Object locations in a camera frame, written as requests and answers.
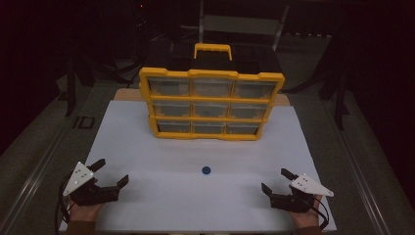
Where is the grid of transparent drawers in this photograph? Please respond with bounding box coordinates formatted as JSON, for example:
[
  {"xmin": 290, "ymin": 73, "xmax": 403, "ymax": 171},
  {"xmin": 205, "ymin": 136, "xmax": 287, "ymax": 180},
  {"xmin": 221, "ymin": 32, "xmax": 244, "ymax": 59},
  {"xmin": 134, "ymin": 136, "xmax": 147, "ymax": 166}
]
[{"xmin": 148, "ymin": 76, "xmax": 278, "ymax": 135}]

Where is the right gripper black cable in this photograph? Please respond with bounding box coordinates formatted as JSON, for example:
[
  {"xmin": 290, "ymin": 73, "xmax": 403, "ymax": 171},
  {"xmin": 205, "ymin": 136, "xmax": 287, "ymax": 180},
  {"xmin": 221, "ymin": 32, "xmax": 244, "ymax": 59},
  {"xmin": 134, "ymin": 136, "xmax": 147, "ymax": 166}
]
[{"xmin": 306, "ymin": 192, "xmax": 330, "ymax": 230}]

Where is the metal floor rail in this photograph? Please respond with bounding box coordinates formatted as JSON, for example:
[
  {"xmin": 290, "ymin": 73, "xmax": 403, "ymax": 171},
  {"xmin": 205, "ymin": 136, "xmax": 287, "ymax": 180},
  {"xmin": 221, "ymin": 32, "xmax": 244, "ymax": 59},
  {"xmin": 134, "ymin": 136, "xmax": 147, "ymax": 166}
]
[
  {"xmin": 0, "ymin": 107, "xmax": 86, "ymax": 235},
  {"xmin": 326, "ymin": 97, "xmax": 394, "ymax": 235}
]

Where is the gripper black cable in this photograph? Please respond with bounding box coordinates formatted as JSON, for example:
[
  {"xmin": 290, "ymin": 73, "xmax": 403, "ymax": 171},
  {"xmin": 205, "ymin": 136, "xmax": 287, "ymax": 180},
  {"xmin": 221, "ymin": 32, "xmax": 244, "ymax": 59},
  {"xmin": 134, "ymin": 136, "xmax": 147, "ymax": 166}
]
[
  {"xmin": 306, "ymin": 192, "xmax": 330, "ymax": 230},
  {"xmin": 56, "ymin": 175, "xmax": 72, "ymax": 227}
]

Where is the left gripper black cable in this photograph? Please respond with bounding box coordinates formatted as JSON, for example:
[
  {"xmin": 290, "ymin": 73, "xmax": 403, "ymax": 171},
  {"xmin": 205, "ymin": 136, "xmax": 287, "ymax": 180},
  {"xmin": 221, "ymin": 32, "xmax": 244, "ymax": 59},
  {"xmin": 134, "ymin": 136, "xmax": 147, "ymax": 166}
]
[{"xmin": 56, "ymin": 175, "xmax": 72, "ymax": 227}]

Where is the yellow black organizer cabinet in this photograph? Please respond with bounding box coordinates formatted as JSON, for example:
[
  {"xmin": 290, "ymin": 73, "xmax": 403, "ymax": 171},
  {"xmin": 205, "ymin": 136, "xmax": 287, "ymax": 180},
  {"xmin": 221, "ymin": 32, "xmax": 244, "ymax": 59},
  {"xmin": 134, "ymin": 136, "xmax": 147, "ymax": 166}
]
[{"xmin": 138, "ymin": 43, "xmax": 286, "ymax": 142}]

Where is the person's left hand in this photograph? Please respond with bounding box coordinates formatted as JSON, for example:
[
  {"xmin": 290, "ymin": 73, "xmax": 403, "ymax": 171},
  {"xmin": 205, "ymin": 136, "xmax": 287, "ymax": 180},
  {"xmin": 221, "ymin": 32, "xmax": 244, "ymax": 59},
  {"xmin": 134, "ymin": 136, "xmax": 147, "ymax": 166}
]
[{"xmin": 68, "ymin": 201, "xmax": 106, "ymax": 223}]

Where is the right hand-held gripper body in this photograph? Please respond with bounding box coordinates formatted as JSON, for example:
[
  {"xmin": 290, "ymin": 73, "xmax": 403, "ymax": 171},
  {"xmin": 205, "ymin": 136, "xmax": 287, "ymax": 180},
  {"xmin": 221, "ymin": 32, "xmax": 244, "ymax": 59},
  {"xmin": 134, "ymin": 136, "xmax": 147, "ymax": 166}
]
[{"xmin": 269, "ymin": 173, "xmax": 335, "ymax": 213}]

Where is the person's right hand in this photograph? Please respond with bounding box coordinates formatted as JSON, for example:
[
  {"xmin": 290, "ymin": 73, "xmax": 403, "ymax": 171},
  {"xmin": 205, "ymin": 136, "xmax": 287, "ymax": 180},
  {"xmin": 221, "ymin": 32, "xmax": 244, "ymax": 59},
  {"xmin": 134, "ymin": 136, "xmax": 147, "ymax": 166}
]
[{"xmin": 288, "ymin": 195, "xmax": 325, "ymax": 229}]

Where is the black stand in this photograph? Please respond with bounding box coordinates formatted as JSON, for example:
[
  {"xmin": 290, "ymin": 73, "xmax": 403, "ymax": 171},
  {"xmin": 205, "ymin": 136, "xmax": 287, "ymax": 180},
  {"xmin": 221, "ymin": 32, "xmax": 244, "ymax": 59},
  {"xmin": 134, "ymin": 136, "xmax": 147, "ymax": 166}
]
[
  {"xmin": 64, "ymin": 57, "xmax": 96, "ymax": 118},
  {"xmin": 317, "ymin": 65, "xmax": 350, "ymax": 131}
]

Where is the grey metal frame stand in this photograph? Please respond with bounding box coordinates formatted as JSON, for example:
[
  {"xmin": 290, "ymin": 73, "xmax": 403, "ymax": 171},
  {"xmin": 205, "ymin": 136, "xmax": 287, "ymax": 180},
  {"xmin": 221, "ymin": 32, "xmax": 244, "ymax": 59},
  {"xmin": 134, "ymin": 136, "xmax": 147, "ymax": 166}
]
[{"xmin": 198, "ymin": 0, "xmax": 291, "ymax": 52}]

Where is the clear plastic storage drawer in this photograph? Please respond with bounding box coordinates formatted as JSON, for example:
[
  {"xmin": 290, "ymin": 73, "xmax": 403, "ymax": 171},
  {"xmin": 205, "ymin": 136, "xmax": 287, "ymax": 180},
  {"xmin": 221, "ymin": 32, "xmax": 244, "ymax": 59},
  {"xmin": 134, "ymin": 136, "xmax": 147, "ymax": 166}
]
[{"xmin": 229, "ymin": 103, "xmax": 269, "ymax": 119}]

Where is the white table board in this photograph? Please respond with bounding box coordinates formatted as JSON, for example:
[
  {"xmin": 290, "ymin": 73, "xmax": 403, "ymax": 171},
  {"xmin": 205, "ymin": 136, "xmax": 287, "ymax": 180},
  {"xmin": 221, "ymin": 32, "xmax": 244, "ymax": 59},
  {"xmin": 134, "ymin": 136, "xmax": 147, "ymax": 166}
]
[{"xmin": 59, "ymin": 99, "xmax": 337, "ymax": 233}]

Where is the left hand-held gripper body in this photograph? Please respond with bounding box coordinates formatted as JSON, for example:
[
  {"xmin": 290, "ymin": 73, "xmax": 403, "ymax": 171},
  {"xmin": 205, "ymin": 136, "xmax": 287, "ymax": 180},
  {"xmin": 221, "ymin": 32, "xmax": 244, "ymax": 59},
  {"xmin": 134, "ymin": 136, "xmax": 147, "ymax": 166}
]
[{"xmin": 63, "ymin": 161, "xmax": 120, "ymax": 208}]

